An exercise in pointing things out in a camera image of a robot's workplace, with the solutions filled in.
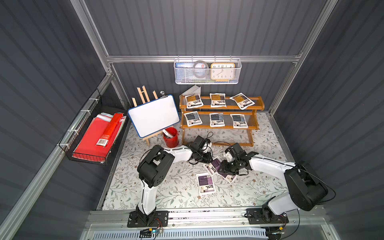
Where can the yellow coffee bag top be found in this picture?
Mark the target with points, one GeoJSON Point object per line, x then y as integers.
{"type": "Point", "coordinates": [194, 101]}

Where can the yellow coffee bag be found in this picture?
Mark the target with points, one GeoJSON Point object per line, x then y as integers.
{"type": "Point", "coordinates": [242, 101]}
{"type": "Point", "coordinates": [194, 101]}
{"type": "Point", "coordinates": [218, 100]}

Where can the red cup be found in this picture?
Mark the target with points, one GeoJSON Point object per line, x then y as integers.
{"type": "Point", "coordinates": [171, 137]}

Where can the yellow coffee bag front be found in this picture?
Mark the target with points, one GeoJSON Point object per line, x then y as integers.
{"type": "Point", "coordinates": [242, 101]}

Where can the round grey tape roll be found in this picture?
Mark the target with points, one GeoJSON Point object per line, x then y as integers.
{"type": "Point", "coordinates": [200, 69]}

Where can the blue box in basket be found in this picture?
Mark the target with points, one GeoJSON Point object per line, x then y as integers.
{"type": "Point", "coordinates": [184, 65]}

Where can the black wire side basket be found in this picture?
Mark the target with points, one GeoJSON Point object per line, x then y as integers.
{"type": "Point", "coordinates": [97, 105]}

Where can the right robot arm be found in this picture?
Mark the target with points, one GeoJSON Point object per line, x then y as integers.
{"type": "Point", "coordinates": [305, 188]}

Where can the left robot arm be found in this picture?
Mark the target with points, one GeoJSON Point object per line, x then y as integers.
{"type": "Point", "coordinates": [156, 163]}

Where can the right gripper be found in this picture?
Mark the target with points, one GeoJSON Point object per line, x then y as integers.
{"type": "Point", "coordinates": [228, 167]}

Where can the red folder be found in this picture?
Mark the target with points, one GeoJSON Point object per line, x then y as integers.
{"type": "Point", "coordinates": [87, 149]}

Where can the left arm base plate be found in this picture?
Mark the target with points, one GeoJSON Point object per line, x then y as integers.
{"type": "Point", "coordinates": [137, 219]}

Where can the white coffee bag face-down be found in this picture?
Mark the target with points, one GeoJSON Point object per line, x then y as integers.
{"type": "Point", "coordinates": [239, 121]}

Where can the dark blue coffee bag under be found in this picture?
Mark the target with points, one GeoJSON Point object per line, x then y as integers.
{"type": "Point", "coordinates": [193, 119]}

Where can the wooden easel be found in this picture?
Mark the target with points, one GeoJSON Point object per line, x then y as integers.
{"type": "Point", "coordinates": [144, 96]}

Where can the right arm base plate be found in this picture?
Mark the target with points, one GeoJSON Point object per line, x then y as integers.
{"type": "Point", "coordinates": [264, 216]}

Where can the wooden two-tier shelf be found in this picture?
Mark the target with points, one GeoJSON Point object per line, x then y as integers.
{"type": "Point", "coordinates": [229, 117]}

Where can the purple coffee bag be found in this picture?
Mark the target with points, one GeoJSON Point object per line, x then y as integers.
{"type": "Point", "coordinates": [206, 184]}
{"type": "Point", "coordinates": [229, 178]}

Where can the yellow square clock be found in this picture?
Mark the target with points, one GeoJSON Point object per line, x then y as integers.
{"type": "Point", "coordinates": [223, 72]}

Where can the dark blue coffee bag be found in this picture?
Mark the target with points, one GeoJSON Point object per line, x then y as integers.
{"type": "Point", "coordinates": [217, 120]}

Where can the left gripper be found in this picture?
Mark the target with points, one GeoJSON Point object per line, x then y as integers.
{"type": "Point", "coordinates": [205, 155]}

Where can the red long box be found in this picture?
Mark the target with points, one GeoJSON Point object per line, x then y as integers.
{"type": "Point", "coordinates": [107, 134]}

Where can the whiteboard with blue frame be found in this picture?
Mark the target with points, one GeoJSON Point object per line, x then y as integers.
{"type": "Point", "coordinates": [154, 116]}

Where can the white wire wall basket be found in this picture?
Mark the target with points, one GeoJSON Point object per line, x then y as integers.
{"type": "Point", "coordinates": [186, 77]}

